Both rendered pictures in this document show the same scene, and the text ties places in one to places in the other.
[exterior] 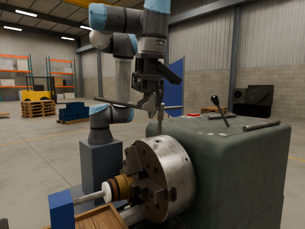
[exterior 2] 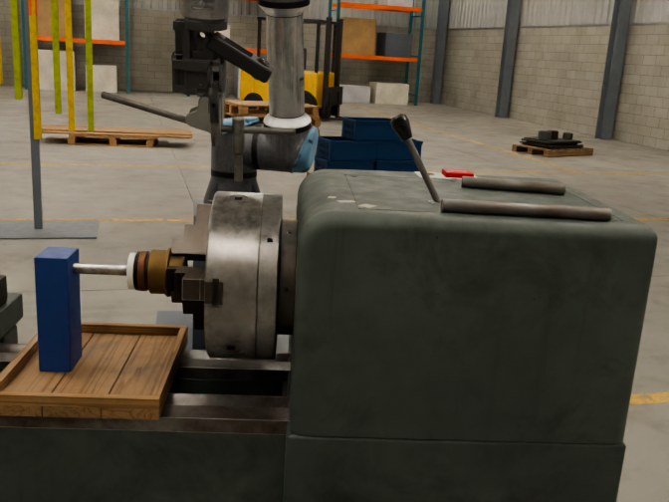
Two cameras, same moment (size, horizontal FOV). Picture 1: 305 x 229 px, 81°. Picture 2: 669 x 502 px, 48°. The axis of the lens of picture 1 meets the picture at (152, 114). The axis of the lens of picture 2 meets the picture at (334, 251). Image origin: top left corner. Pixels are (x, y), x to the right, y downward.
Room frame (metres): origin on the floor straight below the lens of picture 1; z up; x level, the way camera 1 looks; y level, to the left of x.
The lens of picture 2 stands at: (-0.42, -0.84, 1.50)
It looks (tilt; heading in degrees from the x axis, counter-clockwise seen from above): 15 degrees down; 30
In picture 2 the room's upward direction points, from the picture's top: 3 degrees clockwise
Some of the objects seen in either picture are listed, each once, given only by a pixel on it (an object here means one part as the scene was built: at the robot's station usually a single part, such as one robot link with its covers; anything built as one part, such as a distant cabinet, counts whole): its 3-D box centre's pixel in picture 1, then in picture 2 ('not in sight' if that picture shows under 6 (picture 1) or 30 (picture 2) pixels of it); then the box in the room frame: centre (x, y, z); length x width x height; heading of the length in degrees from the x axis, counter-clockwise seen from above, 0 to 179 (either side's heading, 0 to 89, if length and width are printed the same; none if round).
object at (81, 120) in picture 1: (75, 112); (368, 153); (7.22, 3.16, 0.39); 1.20 x 0.80 x 0.79; 144
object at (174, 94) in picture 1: (169, 92); not in sight; (7.56, -0.69, 1.18); 4.12 x 0.80 x 2.35; 7
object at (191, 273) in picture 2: (151, 191); (194, 284); (0.56, 0.00, 1.09); 0.12 x 0.11 x 0.05; 34
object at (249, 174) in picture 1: (213, 157); (445, 290); (0.92, -0.33, 1.06); 0.59 x 0.48 x 0.39; 124
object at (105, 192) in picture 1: (89, 197); (103, 269); (0.53, 0.21, 1.08); 0.13 x 0.07 x 0.07; 124
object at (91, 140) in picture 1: (100, 133); (233, 188); (1.08, 0.33, 1.15); 0.15 x 0.15 x 0.10
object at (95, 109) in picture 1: (100, 114); (237, 142); (1.08, 0.32, 1.27); 0.13 x 0.12 x 0.14; 111
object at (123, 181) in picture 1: (120, 187); (161, 271); (0.59, 0.12, 1.08); 0.09 x 0.09 x 0.09; 34
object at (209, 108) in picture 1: (213, 112); not in sight; (8.44, -2.94, 0.22); 1.25 x 0.86 x 0.44; 139
